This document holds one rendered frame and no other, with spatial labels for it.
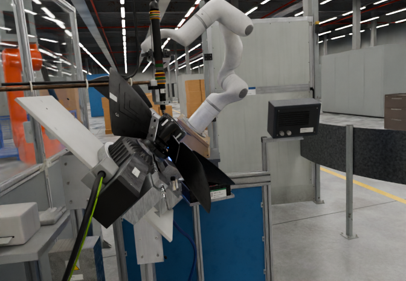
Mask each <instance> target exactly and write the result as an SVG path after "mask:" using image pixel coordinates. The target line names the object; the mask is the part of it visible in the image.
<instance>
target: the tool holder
mask: <svg viewBox="0 0 406 281"><path fill-rule="evenodd" d="M149 82H150V83H149V84H147V86H148V90H152V101H153V102H154V105H164V104H170V103H171V101H170V100H166V101H162V102H161V101H160V94H159V89H160V87H159V86H157V80H150V81H149Z"/></svg>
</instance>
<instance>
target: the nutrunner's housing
mask: <svg viewBox="0 0 406 281"><path fill-rule="evenodd" d="M149 5H150V11H158V10H159V6H158V2H157V1H156V0H151V2H150V4H149ZM157 86H159V100H160V101H161V102H162V101H166V86H165V84H157ZM160 110H166V104H164V105H160Z"/></svg>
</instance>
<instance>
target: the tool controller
mask: <svg viewBox="0 0 406 281"><path fill-rule="evenodd" d="M320 110H321V103H320V102H318V101H317V100H316V99H314V98H304V99H287V100H271V101H269V102H268V126H267V131H268V133H269V134H270V136H272V138H288V137H302V136H310V135H317V134H318V125H319V119H320Z"/></svg>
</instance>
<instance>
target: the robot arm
mask: <svg viewBox="0 0 406 281"><path fill-rule="evenodd" d="M215 21H218V22H219V28H220V31H221V34H222V37H223V40H224V44H225V59H224V63H223V65H222V68H221V69H220V71H219V73H218V75H217V83H218V85H219V86H220V87H221V88H222V89H223V90H224V91H225V92H223V93H220V94H217V93H212V94H210V95H209V96H208V97H207V98H206V99H205V101H204V102H203V103H202V104H201V106H200V107H199V108H198V109H197V110H196V111H195V112H194V114H193V115H192V116H191V117H190V118H185V117H183V118H182V119H183V121H184V123H185V124H186V125H187V126H188V127H189V128H190V129H192V130H193V131H194V132H196V133H197V134H198V135H200V136H201V137H203V138H205V137H206V135H205V134H204V133H203V131H204V130H205V129H206V127H207V126H208V125H209V124H210V123H211V122H212V121H213V120H214V118H215V117H216V116H217V115H218V113H220V112H221V110H222V109H223V108H224V107H225V106H226V105H228V104H230V103H234V102H238V101H240V100H242V99H243V98H245V96H246V95H247V93H248V85H247V83H246V82H245V81H243V80H242V79H241V78H240V77H239V76H237V75H236V74H235V73H234V69H235V68H237V67H238V66H239V65H240V63H241V60H242V52H243V46H242V41H241V39H240V36H242V37H246V36H248V35H250V34H251V33H252V31H253V28H254V25H253V22H252V20H251V19H250V18H249V17H248V16H247V15H246V14H244V13H243V12H241V11H240V10H238V9H237V8H236V7H234V6H232V5H231V4H229V3H228V2H227V1H225V0H210V1H208V2H207V3H206V4H205V5H204V6H203V7H202V8H201V9H200V10H199V11H198V12H197V13H196V14H194V15H193V16H192V17H191V18H190V19H189V20H188V21H187V22H186V23H185V24H184V25H183V26H182V27H181V28H180V29H177V30H174V29H168V28H165V29H160V31H161V38H162V39H163V38H169V39H173V40H175V41H177V42H178V43H179V44H181V45H182V46H184V47H187V46H189V45H190V44H191V43H192V42H193V41H194V40H195V39H197V38H198V37H199V36H200V35H201V34H202V33H203V32H204V31H205V30H206V29H207V28H208V27H209V26H211V25H212V24H213V23H214V22H215ZM141 49H142V50H143V51H144V52H145V53H143V54H141V57H147V61H148V62H152V44H151V35H150V36H149V37H148V38H147V39H145V40H144V41H143V43H142V44H141ZM162 53H163V67H164V68H166V67H167V66H168V65H169V63H170V60H171V56H172V55H175V52H171V51H170V50H169V49H164V48H162Z"/></svg>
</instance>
